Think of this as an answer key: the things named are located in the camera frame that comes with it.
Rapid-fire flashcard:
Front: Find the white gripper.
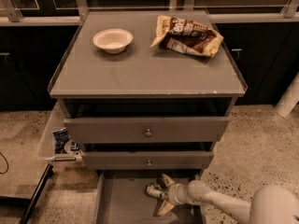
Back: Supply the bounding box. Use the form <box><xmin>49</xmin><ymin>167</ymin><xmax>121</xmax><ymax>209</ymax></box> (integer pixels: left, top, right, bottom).
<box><xmin>157</xmin><ymin>174</ymin><xmax>188</xmax><ymax>217</ymax></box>

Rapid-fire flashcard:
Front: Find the green white 7up can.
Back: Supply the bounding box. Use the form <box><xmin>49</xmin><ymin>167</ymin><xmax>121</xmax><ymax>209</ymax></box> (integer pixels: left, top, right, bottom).
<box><xmin>146</xmin><ymin>183</ymin><xmax>163</xmax><ymax>199</ymax></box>

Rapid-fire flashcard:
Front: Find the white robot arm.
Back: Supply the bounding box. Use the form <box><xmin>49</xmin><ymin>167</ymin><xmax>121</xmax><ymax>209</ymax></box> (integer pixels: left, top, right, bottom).
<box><xmin>153</xmin><ymin>175</ymin><xmax>299</xmax><ymax>224</ymax></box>

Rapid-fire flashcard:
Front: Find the grey bottom drawer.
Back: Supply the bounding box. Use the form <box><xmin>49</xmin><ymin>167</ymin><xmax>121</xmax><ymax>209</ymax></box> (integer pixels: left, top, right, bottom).
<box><xmin>95</xmin><ymin>170</ymin><xmax>206</xmax><ymax>224</ymax></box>

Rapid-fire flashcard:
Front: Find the grey drawer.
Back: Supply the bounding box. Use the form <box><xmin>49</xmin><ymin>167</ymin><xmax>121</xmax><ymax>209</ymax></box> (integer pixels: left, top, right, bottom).
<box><xmin>64</xmin><ymin>117</ymin><xmax>229</xmax><ymax>144</ymax></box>
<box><xmin>81</xmin><ymin>151</ymin><xmax>214</xmax><ymax>170</ymax></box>
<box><xmin>95</xmin><ymin>170</ymin><xmax>206</xmax><ymax>224</ymax></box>

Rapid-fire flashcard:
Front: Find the metal top drawer knob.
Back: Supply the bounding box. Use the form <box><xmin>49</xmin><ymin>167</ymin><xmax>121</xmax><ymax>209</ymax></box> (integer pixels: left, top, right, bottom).
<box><xmin>145</xmin><ymin>129</ymin><xmax>152</xmax><ymax>137</ymax></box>

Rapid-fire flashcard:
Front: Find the grey top drawer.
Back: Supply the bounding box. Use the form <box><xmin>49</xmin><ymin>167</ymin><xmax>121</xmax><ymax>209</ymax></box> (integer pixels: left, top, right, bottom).
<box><xmin>64</xmin><ymin>117</ymin><xmax>229</xmax><ymax>144</ymax></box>

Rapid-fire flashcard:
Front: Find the grey middle drawer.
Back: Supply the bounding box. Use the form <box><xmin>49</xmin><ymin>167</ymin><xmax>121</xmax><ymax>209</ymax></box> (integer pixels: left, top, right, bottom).
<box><xmin>81</xmin><ymin>151</ymin><xmax>214</xmax><ymax>170</ymax></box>

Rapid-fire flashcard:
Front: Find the grey drawer cabinet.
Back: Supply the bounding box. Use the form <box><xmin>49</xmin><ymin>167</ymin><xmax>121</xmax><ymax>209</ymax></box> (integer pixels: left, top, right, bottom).
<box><xmin>47</xmin><ymin>10</ymin><xmax>249</xmax><ymax>224</ymax></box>

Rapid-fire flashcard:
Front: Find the blue snack packet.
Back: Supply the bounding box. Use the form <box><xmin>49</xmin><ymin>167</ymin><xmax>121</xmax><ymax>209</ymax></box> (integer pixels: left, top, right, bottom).
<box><xmin>52</xmin><ymin>128</ymin><xmax>70</xmax><ymax>154</ymax></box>

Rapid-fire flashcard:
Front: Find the clear plastic bin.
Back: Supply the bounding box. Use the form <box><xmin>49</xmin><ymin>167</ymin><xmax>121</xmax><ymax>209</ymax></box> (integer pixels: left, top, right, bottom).
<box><xmin>38</xmin><ymin>103</ymin><xmax>85</xmax><ymax>168</ymax></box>

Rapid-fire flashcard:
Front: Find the brown chip bag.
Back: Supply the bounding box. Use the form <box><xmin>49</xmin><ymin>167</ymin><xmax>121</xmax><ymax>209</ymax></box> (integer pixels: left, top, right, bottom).
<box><xmin>151</xmin><ymin>15</ymin><xmax>223</xmax><ymax>57</ymax></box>

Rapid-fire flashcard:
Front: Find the white bowl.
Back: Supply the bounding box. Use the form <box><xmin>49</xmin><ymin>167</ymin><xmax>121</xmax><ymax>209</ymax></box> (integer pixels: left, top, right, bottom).
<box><xmin>93</xmin><ymin>29</ymin><xmax>134</xmax><ymax>54</ymax></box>

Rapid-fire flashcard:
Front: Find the black floor rail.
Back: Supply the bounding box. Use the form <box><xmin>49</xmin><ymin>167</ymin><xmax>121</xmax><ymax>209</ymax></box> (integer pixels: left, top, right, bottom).
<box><xmin>19</xmin><ymin>164</ymin><xmax>53</xmax><ymax>224</ymax></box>

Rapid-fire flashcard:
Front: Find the black cable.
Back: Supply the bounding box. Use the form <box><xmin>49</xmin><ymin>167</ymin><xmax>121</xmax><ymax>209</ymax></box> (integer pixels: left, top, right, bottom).
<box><xmin>0</xmin><ymin>152</ymin><xmax>9</xmax><ymax>175</ymax></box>

